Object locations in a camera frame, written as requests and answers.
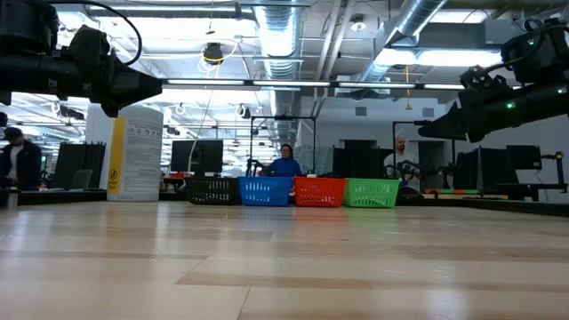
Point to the grey box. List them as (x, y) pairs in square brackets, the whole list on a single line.
[(9, 197)]

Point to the silver slanted duct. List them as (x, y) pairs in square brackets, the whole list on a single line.
[(409, 22)]

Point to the black ceiling speaker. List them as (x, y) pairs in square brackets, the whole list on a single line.
[(245, 112)]

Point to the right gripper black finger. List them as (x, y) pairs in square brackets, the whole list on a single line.
[(442, 126)]

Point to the grey wall vent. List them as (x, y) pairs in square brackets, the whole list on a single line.
[(427, 112), (361, 111)]

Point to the silver ventilation duct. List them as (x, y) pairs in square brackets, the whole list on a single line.
[(278, 26)]

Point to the white wipes canister yellow stripe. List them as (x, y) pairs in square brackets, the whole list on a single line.
[(133, 155)]

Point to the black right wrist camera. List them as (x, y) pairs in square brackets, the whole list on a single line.
[(482, 80)]

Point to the person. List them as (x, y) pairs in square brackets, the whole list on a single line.
[(18, 160), (402, 155), (284, 166)]

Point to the orange green striped bar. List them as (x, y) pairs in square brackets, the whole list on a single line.
[(449, 191)]

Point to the black computer monitor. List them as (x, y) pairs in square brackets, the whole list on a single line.
[(197, 155)]

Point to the small black monitor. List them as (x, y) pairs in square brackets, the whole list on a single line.
[(524, 156)]

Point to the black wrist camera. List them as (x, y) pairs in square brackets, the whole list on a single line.
[(89, 42), (482, 80)]

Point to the black aluminium table frame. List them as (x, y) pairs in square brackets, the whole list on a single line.
[(62, 197)]

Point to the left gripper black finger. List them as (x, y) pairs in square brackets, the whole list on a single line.
[(135, 86)]

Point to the green plastic bin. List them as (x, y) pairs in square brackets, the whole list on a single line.
[(371, 193)]

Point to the black background robot arm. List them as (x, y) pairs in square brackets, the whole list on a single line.
[(253, 166), (422, 170)]

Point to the black background table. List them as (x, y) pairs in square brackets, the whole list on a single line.
[(524, 189)]

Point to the black camera stand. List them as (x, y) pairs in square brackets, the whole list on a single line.
[(559, 171)]

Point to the black panel screen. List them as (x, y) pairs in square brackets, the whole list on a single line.
[(484, 171)]

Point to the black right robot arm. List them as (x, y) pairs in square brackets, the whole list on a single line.
[(547, 66)]

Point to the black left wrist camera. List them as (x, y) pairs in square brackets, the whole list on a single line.
[(89, 42)]

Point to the blue plastic bin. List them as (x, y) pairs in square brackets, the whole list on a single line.
[(264, 191)]

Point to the black plastic bin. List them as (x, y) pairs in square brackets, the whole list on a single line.
[(211, 190)]

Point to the small yellow hanging pendant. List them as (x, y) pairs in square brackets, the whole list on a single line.
[(407, 89)]

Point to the black partition panel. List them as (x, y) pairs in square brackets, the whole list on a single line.
[(360, 162)]

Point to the black cabinet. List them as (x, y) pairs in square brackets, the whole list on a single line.
[(71, 160)]

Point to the black overhead camera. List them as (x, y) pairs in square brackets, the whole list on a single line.
[(213, 53)]

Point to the ceiling light strip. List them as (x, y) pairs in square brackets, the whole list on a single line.
[(400, 85), (289, 83)]

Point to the red plastic bin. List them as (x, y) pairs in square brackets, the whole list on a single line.
[(318, 191)]

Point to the grey chair back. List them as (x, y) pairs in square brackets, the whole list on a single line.
[(82, 178)]

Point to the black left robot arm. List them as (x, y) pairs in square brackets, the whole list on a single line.
[(26, 58)]

